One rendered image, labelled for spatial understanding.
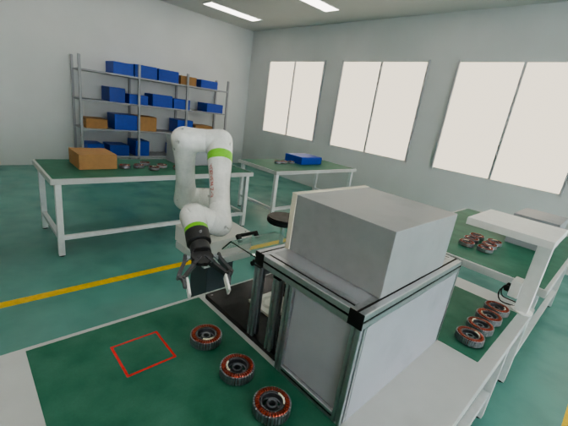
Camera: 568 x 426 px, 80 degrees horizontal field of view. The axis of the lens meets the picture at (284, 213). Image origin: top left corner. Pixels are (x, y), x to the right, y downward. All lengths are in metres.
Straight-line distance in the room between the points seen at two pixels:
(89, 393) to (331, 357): 0.69
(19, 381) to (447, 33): 6.23
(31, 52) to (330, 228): 6.94
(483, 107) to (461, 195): 1.32
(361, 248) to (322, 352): 0.33
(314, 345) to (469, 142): 5.14
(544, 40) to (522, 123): 1.05
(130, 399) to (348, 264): 0.73
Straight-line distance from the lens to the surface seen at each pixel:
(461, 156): 5.95
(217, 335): 1.29
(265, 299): 1.52
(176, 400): 1.15
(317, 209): 1.07
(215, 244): 1.89
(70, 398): 1.21
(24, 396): 1.26
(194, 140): 1.63
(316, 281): 1.02
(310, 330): 1.07
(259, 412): 1.08
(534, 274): 2.10
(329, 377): 1.09
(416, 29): 6.62
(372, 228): 0.96
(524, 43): 5.97
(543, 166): 5.70
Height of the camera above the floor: 1.58
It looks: 17 degrees down
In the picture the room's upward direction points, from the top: 8 degrees clockwise
